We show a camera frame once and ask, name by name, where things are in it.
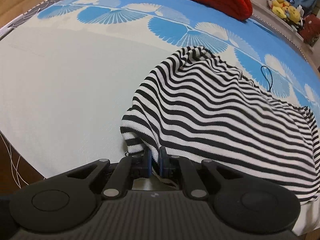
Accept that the white window sill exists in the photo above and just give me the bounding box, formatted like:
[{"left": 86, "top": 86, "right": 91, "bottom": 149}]
[{"left": 250, "top": 0, "right": 320, "bottom": 68}]

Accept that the black white striped hoodie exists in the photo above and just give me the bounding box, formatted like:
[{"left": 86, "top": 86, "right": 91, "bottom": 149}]
[{"left": 120, "top": 45, "right": 320, "bottom": 203}]

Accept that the blue white printed blanket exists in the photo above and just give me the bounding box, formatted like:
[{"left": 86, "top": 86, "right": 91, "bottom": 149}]
[{"left": 0, "top": 0, "right": 320, "bottom": 235}]

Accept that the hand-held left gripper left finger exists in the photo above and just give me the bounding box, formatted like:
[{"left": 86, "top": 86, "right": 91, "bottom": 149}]
[{"left": 65, "top": 146, "right": 152, "bottom": 200}]

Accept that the yellow plush toy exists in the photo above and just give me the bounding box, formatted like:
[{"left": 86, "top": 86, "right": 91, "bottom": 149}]
[
  {"left": 286, "top": 5, "right": 303, "bottom": 25},
  {"left": 271, "top": 0, "right": 291, "bottom": 18}
]

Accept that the dark red bag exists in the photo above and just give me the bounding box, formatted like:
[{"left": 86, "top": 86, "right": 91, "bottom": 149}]
[{"left": 299, "top": 14, "right": 320, "bottom": 47}]

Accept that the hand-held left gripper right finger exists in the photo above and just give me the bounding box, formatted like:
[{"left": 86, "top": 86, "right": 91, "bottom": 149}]
[{"left": 159, "top": 146, "right": 241, "bottom": 198}]

